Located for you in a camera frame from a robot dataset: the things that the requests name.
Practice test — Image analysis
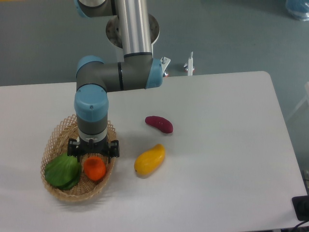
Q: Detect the purple toy sweet potato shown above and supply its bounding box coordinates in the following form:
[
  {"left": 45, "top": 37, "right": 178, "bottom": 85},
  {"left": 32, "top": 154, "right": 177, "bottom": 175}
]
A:
[{"left": 145, "top": 116, "right": 173, "bottom": 134}]

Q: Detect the green bok choy toy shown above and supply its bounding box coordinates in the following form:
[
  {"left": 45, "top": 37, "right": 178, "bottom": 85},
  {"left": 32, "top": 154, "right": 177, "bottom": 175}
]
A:
[{"left": 44, "top": 153, "right": 81, "bottom": 190}]

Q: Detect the black device at edge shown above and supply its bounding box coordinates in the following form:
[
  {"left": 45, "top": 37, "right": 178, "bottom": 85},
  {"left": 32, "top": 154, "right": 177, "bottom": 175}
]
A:
[{"left": 292, "top": 195, "right": 309, "bottom": 221}]

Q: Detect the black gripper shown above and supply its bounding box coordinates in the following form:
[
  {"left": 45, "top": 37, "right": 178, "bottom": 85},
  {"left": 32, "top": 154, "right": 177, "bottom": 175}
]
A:
[{"left": 67, "top": 137, "right": 120, "bottom": 163}]

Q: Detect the yellow toy mango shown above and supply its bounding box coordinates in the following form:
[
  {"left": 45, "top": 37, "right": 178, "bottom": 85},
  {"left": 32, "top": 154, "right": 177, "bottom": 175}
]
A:
[{"left": 134, "top": 144, "right": 166, "bottom": 175}]

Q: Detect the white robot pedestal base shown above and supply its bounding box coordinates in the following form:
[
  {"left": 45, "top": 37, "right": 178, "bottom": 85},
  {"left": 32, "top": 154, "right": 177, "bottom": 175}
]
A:
[{"left": 105, "top": 13, "right": 171, "bottom": 78}]

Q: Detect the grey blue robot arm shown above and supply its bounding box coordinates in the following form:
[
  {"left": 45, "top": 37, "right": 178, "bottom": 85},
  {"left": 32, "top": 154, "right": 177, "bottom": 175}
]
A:
[{"left": 67, "top": 0, "right": 164, "bottom": 160}]

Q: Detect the orange toy fruit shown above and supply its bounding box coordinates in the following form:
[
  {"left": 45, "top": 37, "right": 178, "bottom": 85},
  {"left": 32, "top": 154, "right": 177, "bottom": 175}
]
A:
[{"left": 84, "top": 156, "right": 106, "bottom": 181}]

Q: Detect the woven wicker basket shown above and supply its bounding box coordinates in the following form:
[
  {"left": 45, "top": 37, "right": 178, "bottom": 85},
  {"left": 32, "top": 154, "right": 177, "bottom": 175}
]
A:
[{"left": 41, "top": 115, "right": 116, "bottom": 202}]

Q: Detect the blue plastic bag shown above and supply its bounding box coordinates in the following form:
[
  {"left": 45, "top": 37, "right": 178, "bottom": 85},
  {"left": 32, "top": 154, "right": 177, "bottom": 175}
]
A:
[{"left": 285, "top": 0, "right": 309, "bottom": 21}]

